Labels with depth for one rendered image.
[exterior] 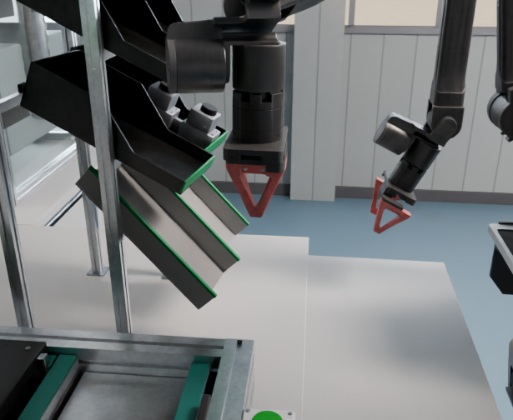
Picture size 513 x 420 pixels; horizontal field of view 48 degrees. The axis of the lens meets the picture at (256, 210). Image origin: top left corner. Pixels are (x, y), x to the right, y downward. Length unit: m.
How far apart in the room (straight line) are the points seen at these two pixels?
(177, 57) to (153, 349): 0.48
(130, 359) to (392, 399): 0.42
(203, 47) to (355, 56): 3.21
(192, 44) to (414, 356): 0.71
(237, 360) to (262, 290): 0.37
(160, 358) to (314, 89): 2.98
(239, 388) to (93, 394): 0.23
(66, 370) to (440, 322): 0.70
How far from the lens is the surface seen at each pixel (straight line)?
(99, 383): 0.95
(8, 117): 1.00
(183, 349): 0.92
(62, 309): 1.25
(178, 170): 0.92
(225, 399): 0.84
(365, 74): 3.82
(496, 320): 2.90
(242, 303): 1.20
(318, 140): 3.83
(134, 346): 0.94
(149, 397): 0.91
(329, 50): 3.70
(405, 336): 1.15
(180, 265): 0.92
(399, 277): 1.34
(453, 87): 1.17
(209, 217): 1.16
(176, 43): 0.62
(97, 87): 0.85
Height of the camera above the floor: 1.51
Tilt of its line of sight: 23 degrees down
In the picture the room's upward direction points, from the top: straight up
